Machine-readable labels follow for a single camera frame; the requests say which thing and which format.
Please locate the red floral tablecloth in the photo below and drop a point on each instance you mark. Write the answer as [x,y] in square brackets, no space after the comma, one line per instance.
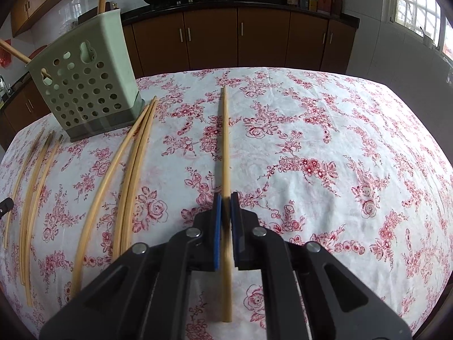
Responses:
[318,202]

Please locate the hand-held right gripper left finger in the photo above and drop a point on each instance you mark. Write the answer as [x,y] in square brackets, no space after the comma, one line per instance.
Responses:
[217,233]

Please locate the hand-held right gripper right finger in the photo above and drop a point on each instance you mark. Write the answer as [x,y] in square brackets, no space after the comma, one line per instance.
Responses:
[234,233]

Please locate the white framed window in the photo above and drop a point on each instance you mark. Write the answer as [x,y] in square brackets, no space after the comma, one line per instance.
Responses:
[417,7]

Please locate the red dish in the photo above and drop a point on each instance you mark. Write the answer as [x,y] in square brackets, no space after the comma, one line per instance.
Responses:
[37,54]

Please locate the brown side base cabinets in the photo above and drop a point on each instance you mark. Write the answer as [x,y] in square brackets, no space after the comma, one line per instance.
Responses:
[24,106]

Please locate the brown lower kitchen cabinets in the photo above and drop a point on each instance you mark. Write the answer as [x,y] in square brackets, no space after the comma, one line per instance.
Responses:
[212,39]

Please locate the red plastic bag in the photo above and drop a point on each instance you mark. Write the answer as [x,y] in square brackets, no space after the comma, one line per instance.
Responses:
[5,58]

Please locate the black kitchen countertop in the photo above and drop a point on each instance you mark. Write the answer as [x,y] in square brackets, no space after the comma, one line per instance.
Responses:
[265,3]

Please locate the green perforated utensil holder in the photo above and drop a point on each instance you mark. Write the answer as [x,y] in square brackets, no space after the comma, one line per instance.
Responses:
[106,60]

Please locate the chopsticks in basket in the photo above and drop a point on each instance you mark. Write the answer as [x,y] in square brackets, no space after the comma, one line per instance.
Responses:
[39,0]

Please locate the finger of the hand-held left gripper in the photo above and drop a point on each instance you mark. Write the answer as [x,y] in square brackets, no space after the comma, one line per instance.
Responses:
[6,207]

